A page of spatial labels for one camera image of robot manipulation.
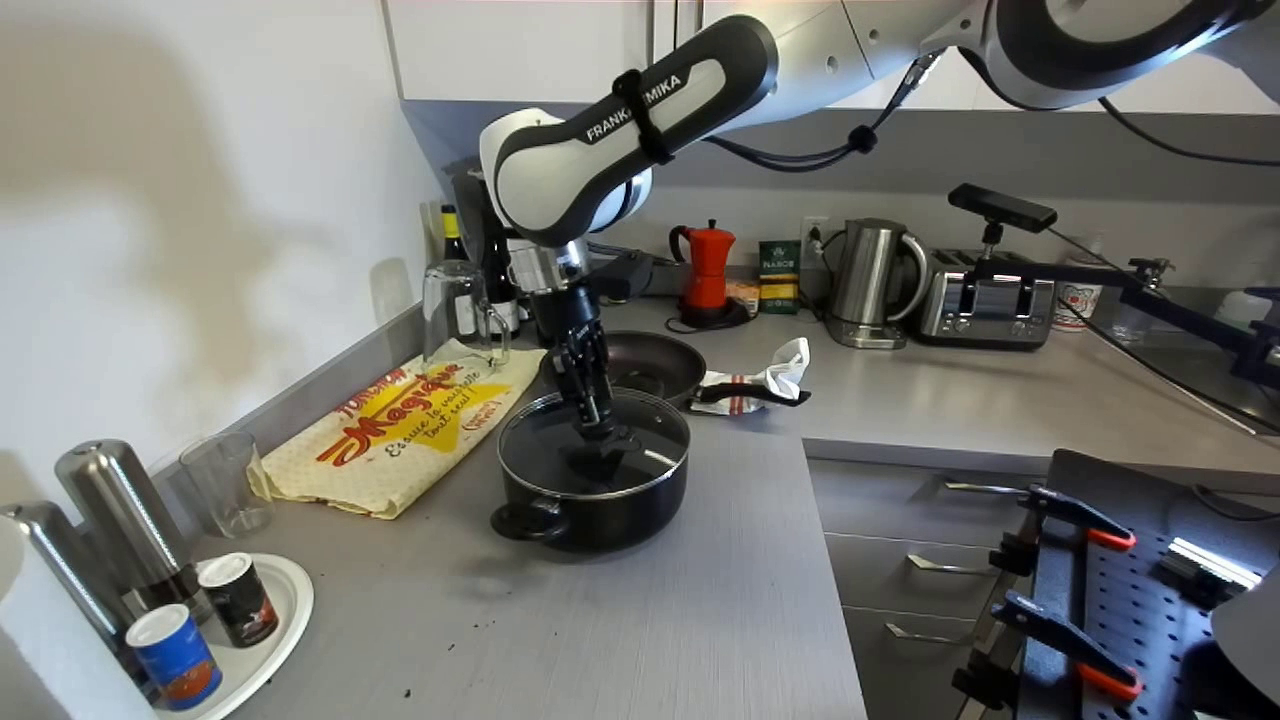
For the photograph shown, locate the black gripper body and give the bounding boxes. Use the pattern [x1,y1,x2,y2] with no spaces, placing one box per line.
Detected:
[532,281,616,405]

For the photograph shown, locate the glass pot lid black knob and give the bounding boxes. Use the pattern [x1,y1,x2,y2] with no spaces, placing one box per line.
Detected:
[494,384,693,504]

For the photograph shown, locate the black cooking pot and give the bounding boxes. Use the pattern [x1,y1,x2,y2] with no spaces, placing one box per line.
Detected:
[489,384,696,557]

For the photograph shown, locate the red moka pot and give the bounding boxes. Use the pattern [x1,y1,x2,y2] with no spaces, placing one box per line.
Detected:
[668,215,738,325]

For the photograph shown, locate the black frying pan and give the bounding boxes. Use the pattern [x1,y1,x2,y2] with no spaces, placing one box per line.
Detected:
[532,330,810,412]

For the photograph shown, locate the dark wine bottle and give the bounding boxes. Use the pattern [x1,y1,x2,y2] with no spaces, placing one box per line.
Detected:
[480,244,528,342]

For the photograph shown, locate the wine bottle yellow cap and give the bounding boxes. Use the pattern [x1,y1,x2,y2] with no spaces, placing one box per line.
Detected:
[437,206,484,350]

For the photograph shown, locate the upturned clear drinking glass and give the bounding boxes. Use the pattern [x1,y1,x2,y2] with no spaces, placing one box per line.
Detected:
[421,253,460,362]

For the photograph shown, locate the black round trivet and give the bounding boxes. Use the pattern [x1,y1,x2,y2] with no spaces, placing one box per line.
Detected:
[674,297,756,337]

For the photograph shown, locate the black coffee machine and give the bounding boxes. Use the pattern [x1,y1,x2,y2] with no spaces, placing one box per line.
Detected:
[442,157,504,293]

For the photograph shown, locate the yellow red dish towel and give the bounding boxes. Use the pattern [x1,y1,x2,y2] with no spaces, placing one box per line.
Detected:
[247,337,552,525]

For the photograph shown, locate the white towel red stripes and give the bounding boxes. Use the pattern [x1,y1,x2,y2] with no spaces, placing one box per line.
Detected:
[693,334,814,424]

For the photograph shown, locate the green tea box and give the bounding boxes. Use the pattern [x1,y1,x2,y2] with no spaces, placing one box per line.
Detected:
[756,236,809,318]

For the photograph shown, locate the stainless steel kettle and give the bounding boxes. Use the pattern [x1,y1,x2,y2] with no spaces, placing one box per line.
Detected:
[810,215,934,352]

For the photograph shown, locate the grey drawer cabinet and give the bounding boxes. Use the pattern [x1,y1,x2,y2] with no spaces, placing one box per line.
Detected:
[803,443,1065,720]

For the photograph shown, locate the white round plate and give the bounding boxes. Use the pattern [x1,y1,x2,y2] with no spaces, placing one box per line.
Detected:
[131,548,321,720]

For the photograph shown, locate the small clear glass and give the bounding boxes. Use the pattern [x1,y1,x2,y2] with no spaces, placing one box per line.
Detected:
[171,434,274,539]

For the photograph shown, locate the black white spice can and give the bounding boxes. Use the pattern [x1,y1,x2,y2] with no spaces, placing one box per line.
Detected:
[195,548,284,652]

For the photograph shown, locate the silver toaster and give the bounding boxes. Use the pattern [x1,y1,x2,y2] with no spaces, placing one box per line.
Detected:
[916,247,1065,352]

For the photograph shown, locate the tall steel mill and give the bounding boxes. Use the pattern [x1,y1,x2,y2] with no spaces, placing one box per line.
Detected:
[2,498,135,657]
[53,438,202,618]

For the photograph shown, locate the blue spice can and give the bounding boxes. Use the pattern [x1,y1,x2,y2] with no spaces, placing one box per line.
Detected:
[121,602,229,711]

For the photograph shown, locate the black perforated mounting board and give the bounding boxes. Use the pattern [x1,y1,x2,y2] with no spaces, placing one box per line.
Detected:
[1011,449,1280,720]

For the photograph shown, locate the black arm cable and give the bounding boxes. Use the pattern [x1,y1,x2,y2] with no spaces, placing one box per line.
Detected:
[703,48,945,178]

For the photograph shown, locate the black camera on stand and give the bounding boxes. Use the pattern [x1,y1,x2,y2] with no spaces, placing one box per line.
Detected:
[948,179,1058,231]

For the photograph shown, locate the black clamp orange handle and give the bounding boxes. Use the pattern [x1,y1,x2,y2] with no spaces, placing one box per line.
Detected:
[952,593,1146,711]
[984,480,1143,579]

